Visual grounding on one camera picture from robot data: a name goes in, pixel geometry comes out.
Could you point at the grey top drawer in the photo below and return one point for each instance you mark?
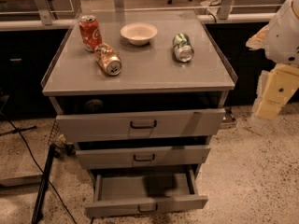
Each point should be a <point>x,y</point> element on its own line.
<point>140,125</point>

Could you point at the grey bottom drawer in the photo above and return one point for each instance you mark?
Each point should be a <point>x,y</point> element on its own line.
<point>145,191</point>

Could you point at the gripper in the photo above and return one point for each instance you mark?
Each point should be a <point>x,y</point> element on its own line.
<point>282,36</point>

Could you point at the grey middle drawer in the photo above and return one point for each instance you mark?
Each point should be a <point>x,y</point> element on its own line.
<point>141,157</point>

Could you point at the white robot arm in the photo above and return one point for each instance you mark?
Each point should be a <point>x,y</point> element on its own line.
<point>280,41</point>

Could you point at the white bowl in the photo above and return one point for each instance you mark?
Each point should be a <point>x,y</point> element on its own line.
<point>139,33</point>

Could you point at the grey drawer cabinet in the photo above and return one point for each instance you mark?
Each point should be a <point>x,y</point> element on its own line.
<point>151,77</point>

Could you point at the grey drawer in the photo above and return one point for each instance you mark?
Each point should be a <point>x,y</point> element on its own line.
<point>140,125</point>
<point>145,191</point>
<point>141,157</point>

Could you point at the red cola can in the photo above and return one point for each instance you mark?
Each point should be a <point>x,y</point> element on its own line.
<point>90,32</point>

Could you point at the orange soda can lying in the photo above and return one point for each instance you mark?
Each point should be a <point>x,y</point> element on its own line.
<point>108,59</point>

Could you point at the black bar on floor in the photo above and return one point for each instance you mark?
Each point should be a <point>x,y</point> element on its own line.
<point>37,215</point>

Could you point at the green soda can lying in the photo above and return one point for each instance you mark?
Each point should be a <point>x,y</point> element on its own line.
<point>182,47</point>

